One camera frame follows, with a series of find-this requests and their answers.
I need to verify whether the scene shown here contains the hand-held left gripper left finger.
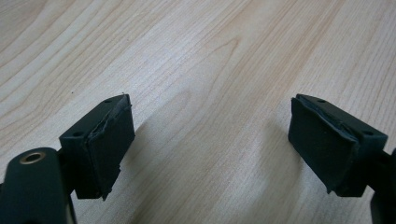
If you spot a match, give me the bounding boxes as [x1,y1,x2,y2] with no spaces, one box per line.
[59,92,135,201]

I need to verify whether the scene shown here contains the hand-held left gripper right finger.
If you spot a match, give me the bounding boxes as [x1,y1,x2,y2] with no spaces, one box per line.
[288,93,389,198]

